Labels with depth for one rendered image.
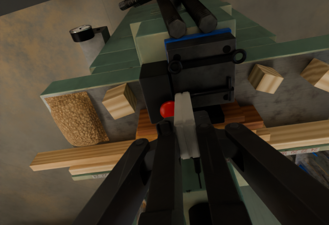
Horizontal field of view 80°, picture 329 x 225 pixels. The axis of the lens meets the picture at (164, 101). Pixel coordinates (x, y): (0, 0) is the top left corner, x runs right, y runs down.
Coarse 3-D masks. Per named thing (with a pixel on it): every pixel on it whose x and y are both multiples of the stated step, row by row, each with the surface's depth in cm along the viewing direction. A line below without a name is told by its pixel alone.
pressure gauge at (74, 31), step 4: (76, 28) 57; (84, 28) 55; (88, 28) 54; (72, 32) 53; (76, 32) 53; (80, 32) 53; (84, 32) 54; (88, 32) 55; (92, 32) 56; (72, 36) 54; (76, 36) 54; (80, 36) 54; (84, 36) 54; (88, 36) 55; (92, 36) 56; (76, 40) 55; (80, 40) 54; (84, 40) 55
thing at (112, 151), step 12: (264, 132) 42; (108, 144) 47; (120, 144) 46; (36, 156) 48; (48, 156) 47; (60, 156) 47; (72, 156) 46; (84, 156) 45; (96, 156) 45; (108, 156) 44; (120, 156) 44; (36, 168) 46; (48, 168) 47
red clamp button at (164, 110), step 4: (164, 104) 26; (168, 104) 26; (172, 104) 26; (160, 108) 27; (164, 108) 26; (168, 108) 26; (172, 108) 26; (160, 112) 27; (164, 112) 27; (168, 112) 27; (172, 112) 27; (164, 116) 27; (168, 116) 27
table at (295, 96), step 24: (264, 48) 39; (288, 48) 37; (312, 48) 36; (120, 72) 42; (240, 72) 37; (288, 72) 37; (48, 96) 40; (96, 96) 40; (240, 96) 40; (264, 96) 40; (288, 96) 41; (312, 96) 41; (120, 120) 44; (264, 120) 44; (288, 120) 44; (312, 120) 44; (96, 144) 48
